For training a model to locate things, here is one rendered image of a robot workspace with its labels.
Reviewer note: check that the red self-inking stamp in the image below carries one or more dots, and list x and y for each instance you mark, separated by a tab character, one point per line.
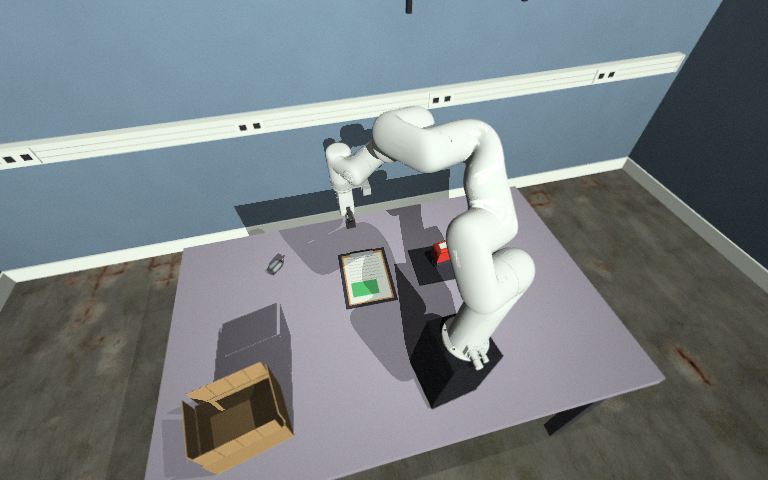
440	255

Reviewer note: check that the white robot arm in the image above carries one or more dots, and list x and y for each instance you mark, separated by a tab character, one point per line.
485	280

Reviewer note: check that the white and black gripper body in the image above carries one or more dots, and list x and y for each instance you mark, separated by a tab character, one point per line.
345	199

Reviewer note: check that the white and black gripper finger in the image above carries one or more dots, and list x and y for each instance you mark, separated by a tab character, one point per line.
350	222

